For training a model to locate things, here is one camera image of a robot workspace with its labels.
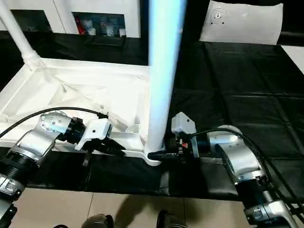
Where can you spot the white plastic bag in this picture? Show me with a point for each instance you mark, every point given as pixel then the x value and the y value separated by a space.
pixel 242 21

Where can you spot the dark right robot foot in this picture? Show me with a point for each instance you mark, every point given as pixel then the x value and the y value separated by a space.
pixel 171 220

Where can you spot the black cabinet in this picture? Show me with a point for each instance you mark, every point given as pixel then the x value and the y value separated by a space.
pixel 192 19

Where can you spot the white plastic table top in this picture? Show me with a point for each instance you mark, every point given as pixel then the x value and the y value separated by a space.
pixel 95 90

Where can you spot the black work mat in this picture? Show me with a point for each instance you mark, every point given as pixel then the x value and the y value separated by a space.
pixel 247 95

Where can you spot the dark left robot foot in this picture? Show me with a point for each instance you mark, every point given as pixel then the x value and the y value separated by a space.
pixel 97 222

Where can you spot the dark robot foot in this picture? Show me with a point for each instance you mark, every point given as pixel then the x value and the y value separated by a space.
pixel 171 220
pixel 97 222

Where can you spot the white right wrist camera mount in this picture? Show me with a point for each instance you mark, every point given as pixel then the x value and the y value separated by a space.
pixel 183 123

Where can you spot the white flat sheet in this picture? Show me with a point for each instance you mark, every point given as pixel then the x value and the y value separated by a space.
pixel 295 57

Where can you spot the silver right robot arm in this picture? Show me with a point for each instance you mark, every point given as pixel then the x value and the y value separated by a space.
pixel 242 161

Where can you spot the white cabinet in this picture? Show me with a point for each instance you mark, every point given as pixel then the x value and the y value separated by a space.
pixel 57 14

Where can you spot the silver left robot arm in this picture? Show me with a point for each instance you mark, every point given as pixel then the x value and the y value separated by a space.
pixel 33 142

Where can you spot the small bottles on shelf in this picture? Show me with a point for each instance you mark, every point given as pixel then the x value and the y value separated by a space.
pixel 99 27

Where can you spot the white plastic table leg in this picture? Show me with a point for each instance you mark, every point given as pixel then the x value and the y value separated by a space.
pixel 19 35
pixel 164 71

